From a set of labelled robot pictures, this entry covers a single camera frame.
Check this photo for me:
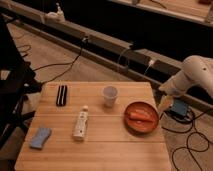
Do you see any orange pepper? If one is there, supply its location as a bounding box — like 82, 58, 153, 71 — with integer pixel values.
129, 112, 153, 122

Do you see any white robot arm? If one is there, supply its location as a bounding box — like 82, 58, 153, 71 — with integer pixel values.
158, 55, 213, 114

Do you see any blue box on floor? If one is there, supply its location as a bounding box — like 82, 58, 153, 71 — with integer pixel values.
170, 99, 188, 117

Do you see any orange round bowl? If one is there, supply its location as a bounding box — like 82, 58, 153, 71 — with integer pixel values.
124, 102, 159, 133

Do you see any white plastic bottle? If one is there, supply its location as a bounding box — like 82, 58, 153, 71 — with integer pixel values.
73, 106, 89, 141

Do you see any black striped case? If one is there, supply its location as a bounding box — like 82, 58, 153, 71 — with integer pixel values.
56, 85, 67, 107

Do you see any blue sponge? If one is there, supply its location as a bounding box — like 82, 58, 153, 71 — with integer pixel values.
29, 127, 52, 150

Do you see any grey metal rail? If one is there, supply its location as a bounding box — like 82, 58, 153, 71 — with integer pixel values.
0, 0, 213, 118

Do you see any black cable left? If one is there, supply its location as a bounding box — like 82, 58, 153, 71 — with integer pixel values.
16, 36, 89, 84

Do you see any white object on rail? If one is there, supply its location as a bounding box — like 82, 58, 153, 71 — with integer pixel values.
45, 3, 65, 22

